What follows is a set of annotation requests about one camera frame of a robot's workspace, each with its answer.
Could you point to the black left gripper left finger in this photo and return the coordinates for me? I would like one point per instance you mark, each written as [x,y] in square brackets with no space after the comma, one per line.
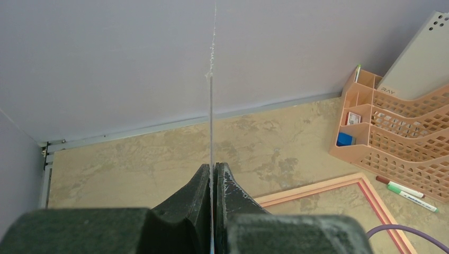
[180,224]

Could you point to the orange plastic desk organizer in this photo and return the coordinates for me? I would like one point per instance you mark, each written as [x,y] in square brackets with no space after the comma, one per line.
[403,141]

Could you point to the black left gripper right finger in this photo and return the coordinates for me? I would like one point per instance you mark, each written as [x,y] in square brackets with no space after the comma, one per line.
[243,226]

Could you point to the grey perforated board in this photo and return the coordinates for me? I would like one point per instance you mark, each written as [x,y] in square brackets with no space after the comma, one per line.
[422,67]

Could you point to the green marker pen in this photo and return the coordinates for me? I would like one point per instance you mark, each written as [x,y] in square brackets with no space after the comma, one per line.
[413,199]

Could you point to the red white small box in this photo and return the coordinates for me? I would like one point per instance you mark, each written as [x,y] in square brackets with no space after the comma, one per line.
[352,118]

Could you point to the pink picture frame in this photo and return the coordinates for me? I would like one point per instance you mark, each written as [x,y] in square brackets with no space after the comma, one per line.
[351,195]

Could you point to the green white pen upright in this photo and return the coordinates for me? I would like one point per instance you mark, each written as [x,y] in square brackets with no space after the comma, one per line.
[357,72]

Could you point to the clear glass sheet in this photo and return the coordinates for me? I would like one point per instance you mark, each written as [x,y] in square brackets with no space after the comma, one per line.
[209,77]

